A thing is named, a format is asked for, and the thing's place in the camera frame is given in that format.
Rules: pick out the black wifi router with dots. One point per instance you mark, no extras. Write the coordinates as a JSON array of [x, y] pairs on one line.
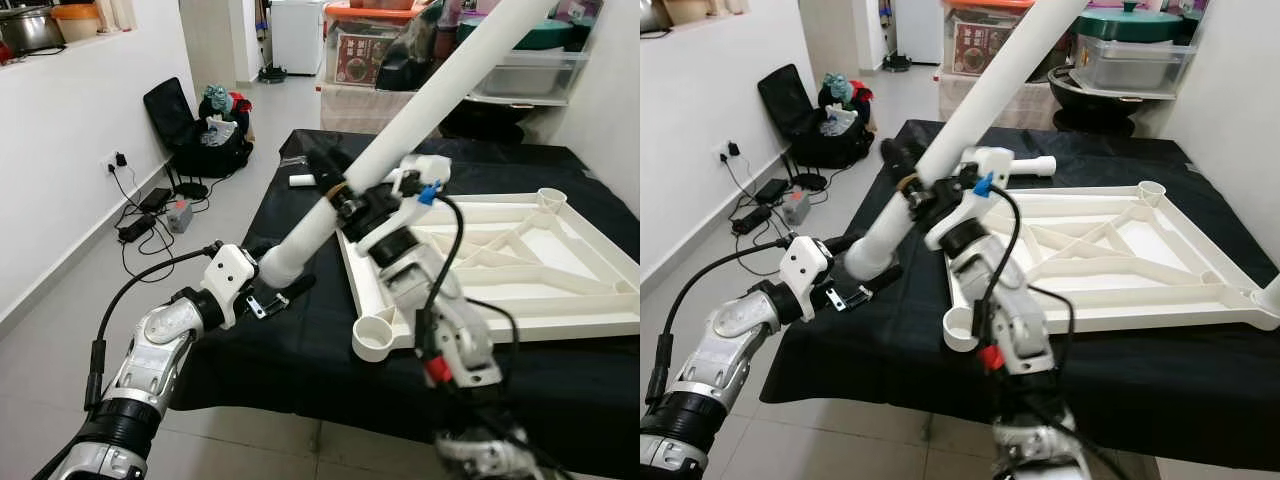
[[810, 182], [190, 190]]

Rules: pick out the white cabinet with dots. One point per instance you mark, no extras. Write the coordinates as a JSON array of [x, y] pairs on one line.
[[298, 35], [918, 28]]

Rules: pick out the white plastic children table top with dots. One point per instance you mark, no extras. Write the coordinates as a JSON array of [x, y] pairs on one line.
[[1150, 280], [560, 290]]

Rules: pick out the grey electrical box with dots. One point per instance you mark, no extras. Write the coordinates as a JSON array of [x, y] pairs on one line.
[[180, 217], [797, 208]]

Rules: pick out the black power strip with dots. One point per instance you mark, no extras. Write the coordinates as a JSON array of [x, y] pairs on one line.
[[750, 220], [136, 228]]

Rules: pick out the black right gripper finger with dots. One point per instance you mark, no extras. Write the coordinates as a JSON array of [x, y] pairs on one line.
[[328, 172], [902, 162]]

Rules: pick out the small steel pot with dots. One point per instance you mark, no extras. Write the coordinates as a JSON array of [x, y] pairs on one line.
[[30, 30], [653, 12]]

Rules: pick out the shiny black bag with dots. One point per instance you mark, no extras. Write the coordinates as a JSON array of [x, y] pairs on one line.
[[405, 60]]

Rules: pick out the clear plastic storage container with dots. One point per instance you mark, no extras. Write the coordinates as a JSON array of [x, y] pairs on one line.
[[540, 75], [1135, 68]]

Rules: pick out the green round pot lid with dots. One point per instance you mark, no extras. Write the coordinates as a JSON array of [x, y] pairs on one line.
[[1130, 25], [555, 35]]

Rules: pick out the black power adapter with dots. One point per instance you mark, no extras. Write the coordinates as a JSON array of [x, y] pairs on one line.
[[770, 192], [155, 200]]

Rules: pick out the white plastic bag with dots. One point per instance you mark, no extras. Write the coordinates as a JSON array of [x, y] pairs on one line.
[[220, 133], [842, 122]]

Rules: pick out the black round wok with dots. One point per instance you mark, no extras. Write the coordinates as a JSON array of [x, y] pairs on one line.
[[1095, 110], [490, 120]]

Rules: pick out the beige cloth covered table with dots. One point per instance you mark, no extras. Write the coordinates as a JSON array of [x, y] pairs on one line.
[[360, 110], [975, 100]]

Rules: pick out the beige tub orange lid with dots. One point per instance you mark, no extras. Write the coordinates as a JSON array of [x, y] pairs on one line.
[[76, 22], [688, 10]]

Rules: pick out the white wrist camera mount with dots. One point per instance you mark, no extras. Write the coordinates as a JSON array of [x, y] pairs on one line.
[[805, 272], [415, 175], [980, 168], [228, 280]]

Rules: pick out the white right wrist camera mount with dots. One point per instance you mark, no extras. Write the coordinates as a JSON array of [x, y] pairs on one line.
[[415, 175], [980, 168]]

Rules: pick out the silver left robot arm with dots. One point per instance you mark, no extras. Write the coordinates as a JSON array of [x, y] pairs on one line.
[[150, 360], [730, 350]]

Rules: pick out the black open suitcase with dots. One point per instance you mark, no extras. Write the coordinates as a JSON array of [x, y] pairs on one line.
[[168, 115], [782, 100]]

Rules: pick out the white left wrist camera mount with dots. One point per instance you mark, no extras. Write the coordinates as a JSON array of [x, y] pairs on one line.
[[805, 272], [228, 280]]

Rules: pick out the black fan base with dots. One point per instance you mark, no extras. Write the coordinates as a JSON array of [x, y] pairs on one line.
[[896, 63], [273, 76]]

